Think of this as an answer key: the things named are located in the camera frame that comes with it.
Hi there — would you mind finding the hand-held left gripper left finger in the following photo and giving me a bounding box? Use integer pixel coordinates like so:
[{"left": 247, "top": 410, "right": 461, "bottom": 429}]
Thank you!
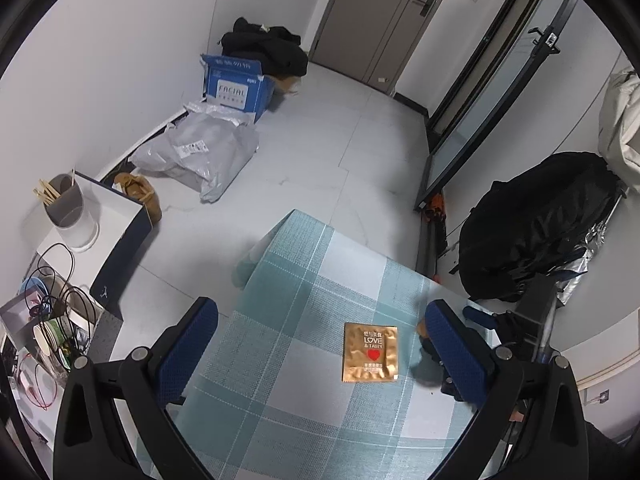
[{"left": 52, "top": 296, "right": 221, "bottom": 480}]

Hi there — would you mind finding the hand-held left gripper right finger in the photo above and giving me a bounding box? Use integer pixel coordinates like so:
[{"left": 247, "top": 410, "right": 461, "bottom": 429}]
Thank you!
[{"left": 424, "top": 299, "right": 591, "bottom": 480}]

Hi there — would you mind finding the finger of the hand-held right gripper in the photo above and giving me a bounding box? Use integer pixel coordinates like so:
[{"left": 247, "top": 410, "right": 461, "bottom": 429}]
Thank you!
[
  {"left": 462, "top": 305, "right": 521, "bottom": 335},
  {"left": 410, "top": 335, "right": 459, "bottom": 401}
]

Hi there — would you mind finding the brown sachet with red heart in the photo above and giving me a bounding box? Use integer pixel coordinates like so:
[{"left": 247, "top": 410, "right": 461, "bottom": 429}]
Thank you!
[{"left": 340, "top": 322, "right": 400, "bottom": 383}]

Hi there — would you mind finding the white shoulder bag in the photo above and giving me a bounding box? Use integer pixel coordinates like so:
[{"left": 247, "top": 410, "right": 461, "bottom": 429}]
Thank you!
[{"left": 597, "top": 67, "right": 640, "bottom": 191}]

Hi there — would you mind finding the silver folded umbrella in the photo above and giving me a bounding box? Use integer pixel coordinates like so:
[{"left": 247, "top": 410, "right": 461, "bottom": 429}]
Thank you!
[{"left": 552, "top": 185, "right": 628, "bottom": 306}]

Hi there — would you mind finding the black jacket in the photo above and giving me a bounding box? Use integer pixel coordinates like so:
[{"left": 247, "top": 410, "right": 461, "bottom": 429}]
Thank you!
[{"left": 457, "top": 152, "right": 626, "bottom": 303}]

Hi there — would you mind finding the checked teal tablecloth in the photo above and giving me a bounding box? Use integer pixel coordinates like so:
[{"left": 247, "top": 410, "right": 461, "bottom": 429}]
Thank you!
[{"left": 137, "top": 209, "right": 506, "bottom": 480}]

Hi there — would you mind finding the stack of paper cups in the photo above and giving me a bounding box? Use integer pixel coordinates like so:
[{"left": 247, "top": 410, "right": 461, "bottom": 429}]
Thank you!
[{"left": 32, "top": 320, "right": 76, "bottom": 361}]

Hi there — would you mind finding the white and navy shoe box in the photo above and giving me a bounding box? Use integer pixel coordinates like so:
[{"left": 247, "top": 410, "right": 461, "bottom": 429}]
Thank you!
[{"left": 37, "top": 170, "right": 153, "bottom": 318}]

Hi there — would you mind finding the brown paper bag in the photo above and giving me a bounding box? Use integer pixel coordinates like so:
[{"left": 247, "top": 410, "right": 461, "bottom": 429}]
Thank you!
[{"left": 112, "top": 172, "right": 162, "bottom": 223}]

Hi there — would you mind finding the blue round dish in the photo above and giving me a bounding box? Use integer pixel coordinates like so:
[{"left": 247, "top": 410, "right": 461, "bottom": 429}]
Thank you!
[{"left": 20, "top": 277, "right": 51, "bottom": 301}]

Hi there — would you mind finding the small grey open box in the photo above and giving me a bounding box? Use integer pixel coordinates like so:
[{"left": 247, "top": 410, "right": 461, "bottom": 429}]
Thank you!
[{"left": 0, "top": 294, "right": 56, "bottom": 346}]

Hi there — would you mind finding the grey and white utensil holder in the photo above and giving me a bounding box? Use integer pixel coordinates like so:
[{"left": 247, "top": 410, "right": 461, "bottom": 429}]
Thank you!
[{"left": 46, "top": 174, "right": 98, "bottom": 251}]

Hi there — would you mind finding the grey plastic mailer bag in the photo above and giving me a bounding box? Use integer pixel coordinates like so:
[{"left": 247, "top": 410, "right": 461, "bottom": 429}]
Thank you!
[{"left": 129, "top": 102, "right": 260, "bottom": 204}]

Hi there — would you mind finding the black framed glass door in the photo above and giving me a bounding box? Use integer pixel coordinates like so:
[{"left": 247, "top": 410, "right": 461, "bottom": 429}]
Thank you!
[{"left": 415, "top": 0, "right": 576, "bottom": 211}]

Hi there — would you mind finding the bundle of wooden chopsticks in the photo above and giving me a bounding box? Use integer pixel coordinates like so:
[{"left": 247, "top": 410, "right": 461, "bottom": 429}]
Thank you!
[{"left": 32, "top": 177, "right": 62, "bottom": 207}]

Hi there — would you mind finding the blue cardboard box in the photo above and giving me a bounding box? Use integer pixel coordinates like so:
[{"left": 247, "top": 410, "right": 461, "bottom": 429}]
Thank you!
[{"left": 201, "top": 54, "right": 277, "bottom": 122}]

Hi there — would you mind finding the tan cloth bag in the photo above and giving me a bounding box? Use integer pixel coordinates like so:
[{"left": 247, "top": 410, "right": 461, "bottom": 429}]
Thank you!
[{"left": 272, "top": 74, "right": 301, "bottom": 96}]

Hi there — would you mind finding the pile of black clothes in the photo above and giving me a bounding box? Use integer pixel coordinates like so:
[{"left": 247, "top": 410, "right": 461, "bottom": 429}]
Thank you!
[{"left": 221, "top": 17, "right": 308, "bottom": 78}]

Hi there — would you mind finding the grey entrance door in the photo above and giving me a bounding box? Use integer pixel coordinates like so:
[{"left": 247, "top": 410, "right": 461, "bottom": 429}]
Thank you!
[{"left": 307, "top": 0, "right": 463, "bottom": 96}]

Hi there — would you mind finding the tangle of black cables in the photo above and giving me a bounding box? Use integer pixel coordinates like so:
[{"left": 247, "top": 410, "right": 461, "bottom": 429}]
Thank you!
[{"left": 22, "top": 242, "right": 101, "bottom": 356}]

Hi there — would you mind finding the pink cable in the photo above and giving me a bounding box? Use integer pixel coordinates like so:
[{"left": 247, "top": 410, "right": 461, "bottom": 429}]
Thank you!
[{"left": 15, "top": 355, "right": 57, "bottom": 411}]

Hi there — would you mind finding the black door frame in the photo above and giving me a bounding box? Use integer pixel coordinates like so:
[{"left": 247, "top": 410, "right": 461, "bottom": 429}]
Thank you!
[{"left": 430, "top": 0, "right": 546, "bottom": 131}]

